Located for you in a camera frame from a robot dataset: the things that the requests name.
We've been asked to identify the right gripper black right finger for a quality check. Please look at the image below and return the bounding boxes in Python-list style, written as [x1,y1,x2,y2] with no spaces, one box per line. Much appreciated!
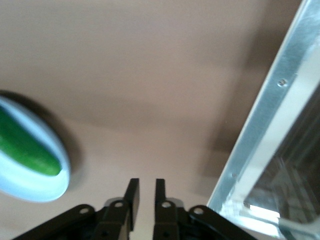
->
[152,178,198,240]

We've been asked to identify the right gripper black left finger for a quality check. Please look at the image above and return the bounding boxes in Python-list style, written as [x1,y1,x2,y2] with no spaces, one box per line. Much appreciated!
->
[93,177,140,240]

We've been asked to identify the light blue plate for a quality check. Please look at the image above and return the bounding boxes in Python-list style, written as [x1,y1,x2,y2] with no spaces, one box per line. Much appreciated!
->
[0,89,71,203]

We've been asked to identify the brown paper table cover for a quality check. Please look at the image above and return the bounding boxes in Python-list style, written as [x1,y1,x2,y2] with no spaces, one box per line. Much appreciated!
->
[0,0,320,240]

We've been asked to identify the green cucumber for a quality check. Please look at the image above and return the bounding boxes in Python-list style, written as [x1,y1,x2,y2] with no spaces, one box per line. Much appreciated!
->
[0,104,62,177]

